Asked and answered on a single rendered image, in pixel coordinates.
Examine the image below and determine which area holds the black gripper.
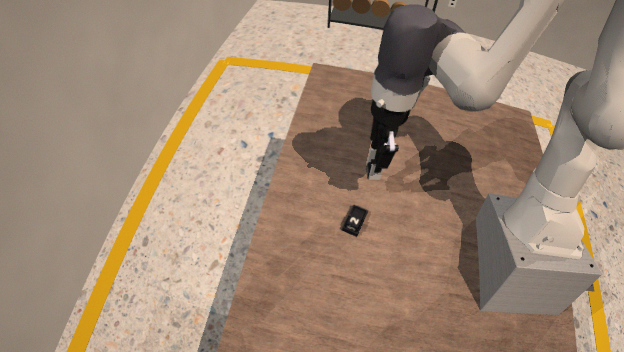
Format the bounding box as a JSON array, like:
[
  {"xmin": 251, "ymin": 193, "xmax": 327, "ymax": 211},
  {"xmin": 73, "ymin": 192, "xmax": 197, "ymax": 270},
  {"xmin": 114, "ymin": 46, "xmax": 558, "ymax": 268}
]
[{"xmin": 367, "ymin": 100, "xmax": 411, "ymax": 180}]

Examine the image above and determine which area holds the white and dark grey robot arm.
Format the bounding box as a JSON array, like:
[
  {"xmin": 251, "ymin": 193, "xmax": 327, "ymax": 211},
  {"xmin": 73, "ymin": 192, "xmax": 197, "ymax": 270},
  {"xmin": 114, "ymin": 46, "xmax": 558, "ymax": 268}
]
[{"xmin": 371, "ymin": 0, "xmax": 624, "ymax": 259}]

